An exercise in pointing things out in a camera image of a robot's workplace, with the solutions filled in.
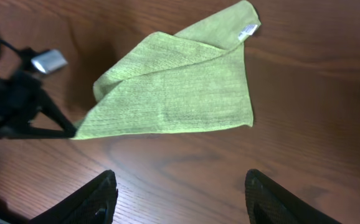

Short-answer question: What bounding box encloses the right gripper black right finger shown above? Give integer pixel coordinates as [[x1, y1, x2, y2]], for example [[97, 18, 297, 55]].
[[245, 169, 340, 224]]

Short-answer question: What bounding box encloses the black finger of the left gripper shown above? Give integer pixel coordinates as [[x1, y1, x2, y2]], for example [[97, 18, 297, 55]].
[[0, 90, 76, 139]]

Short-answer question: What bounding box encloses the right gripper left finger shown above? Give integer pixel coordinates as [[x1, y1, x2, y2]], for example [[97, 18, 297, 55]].
[[29, 170, 118, 224]]

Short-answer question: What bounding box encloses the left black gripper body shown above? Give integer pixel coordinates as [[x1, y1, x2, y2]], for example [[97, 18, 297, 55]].
[[0, 71, 43, 137]]

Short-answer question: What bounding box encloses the green microfiber cloth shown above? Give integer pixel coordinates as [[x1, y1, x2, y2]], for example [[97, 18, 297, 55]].
[[75, 1, 261, 140]]

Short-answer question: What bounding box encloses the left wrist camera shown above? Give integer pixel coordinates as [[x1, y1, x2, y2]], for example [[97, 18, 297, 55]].
[[31, 49, 68, 74]]

